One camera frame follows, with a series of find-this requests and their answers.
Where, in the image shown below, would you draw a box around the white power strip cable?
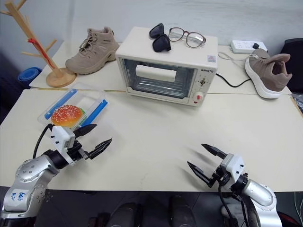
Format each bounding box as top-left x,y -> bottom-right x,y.
217,51 -> 258,63

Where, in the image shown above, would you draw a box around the cream toaster oven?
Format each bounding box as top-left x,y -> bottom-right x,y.
115,26 -> 219,108

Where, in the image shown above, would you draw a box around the red string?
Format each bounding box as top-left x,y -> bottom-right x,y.
27,37 -> 52,70

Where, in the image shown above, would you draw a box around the wooden branch rack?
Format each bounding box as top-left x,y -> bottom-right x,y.
0,0 -> 77,88

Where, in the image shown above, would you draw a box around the toy hamburger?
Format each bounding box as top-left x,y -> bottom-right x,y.
51,104 -> 87,126

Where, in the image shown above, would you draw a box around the black sunglasses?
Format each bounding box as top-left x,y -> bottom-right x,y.
149,22 -> 172,53

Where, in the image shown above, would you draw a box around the blue rolled mat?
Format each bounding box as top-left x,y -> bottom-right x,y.
19,67 -> 43,89

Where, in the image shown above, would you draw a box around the brown frame eyeglasses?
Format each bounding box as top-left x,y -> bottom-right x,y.
168,27 -> 206,49

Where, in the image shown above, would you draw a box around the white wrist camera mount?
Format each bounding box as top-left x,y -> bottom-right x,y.
51,125 -> 77,164
221,153 -> 245,184

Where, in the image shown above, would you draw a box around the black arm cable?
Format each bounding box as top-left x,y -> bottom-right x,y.
32,123 -> 53,159
217,183 -> 248,227

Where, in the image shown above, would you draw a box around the clear plastic container blue clips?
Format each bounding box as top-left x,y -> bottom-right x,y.
37,82 -> 110,131

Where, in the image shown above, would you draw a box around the thin black cable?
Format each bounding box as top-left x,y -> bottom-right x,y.
215,73 -> 252,88

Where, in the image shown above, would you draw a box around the beige hiking boot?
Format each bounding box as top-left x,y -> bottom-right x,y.
65,26 -> 120,76

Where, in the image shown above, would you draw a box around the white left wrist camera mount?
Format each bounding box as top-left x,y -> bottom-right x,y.
51,125 -> 77,164

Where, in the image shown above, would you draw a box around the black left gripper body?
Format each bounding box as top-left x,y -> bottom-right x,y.
67,140 -> 92,162

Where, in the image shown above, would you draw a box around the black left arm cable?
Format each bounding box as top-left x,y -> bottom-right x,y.
32,123 -> 53,159

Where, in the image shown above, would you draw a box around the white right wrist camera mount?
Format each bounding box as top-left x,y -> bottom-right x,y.
221,153 -> 245,184

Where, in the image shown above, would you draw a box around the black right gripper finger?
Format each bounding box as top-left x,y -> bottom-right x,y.
201,143 -> 229,160
187,161 -> 215,189

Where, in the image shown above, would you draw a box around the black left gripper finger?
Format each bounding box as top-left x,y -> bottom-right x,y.
74,123 -> 98,139
88,138 -> 113,161

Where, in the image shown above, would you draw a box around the white power strip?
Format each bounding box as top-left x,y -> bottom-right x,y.
231,40 -> 269,54

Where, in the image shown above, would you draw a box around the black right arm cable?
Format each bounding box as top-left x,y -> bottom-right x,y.
217,183 -> 248,227

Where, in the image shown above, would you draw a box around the black chair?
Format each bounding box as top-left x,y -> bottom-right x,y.
280,38 -> 303,92

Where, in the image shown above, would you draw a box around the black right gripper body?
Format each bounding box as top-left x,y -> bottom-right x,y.
211,163 -> 232,187

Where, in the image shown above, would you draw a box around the taupe sneaker white sole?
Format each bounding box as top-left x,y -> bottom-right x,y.
244,48 -> 293,99

